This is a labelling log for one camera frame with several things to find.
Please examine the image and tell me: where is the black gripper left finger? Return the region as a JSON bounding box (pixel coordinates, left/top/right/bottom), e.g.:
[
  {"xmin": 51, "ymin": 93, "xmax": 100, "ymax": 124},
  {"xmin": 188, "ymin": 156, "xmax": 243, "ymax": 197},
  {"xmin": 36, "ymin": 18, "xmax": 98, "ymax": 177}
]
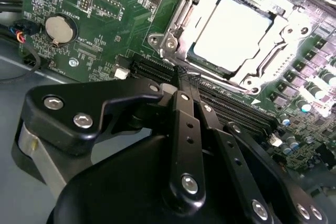
[{"xmin": 12, "ymin": 66, "xmax": 207, "ymax": 206}]

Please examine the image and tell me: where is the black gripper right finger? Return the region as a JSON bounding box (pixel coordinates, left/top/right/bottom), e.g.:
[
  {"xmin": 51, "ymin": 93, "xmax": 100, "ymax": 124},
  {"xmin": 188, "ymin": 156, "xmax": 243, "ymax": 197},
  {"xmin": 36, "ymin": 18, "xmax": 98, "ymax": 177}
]
[{"xmin": 188, "ymin": 73, "xmax": 331, "ymax": 224}]

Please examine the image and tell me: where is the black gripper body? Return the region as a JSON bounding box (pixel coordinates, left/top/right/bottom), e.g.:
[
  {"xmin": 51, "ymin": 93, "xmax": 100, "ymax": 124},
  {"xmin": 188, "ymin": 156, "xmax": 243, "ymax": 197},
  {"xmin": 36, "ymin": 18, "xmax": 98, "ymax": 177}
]
[{"xmin": 48, "ymin": 95, "xmax": 246, "ymax": 224}]

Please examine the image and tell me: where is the metal socket cover frame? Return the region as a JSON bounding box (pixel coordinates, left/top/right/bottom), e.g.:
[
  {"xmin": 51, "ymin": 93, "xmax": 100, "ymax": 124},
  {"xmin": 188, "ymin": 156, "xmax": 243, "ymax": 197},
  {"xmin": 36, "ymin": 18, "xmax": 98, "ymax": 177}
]
[{"xmin": 181, "ymin": 0, "xmax": 292, "ymax": 83}]

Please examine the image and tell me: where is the silver square CPU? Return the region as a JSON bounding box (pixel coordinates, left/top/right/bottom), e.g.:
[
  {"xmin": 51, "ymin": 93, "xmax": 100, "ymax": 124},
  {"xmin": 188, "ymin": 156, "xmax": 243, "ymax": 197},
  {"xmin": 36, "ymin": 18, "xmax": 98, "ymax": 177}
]
[{"xmin": 186, "ymin": 0, "xmax": 274, "ymax": 74}]

